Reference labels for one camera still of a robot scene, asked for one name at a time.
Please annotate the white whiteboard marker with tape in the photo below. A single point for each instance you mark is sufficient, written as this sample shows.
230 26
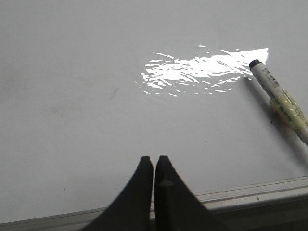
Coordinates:
281 101

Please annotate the white whiteboard with aluminium frame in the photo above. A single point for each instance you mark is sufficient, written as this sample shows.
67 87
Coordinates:
87 87

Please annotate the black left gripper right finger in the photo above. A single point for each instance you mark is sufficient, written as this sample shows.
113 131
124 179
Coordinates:
175 207

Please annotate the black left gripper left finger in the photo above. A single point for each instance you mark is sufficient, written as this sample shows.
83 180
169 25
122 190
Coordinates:
130 211

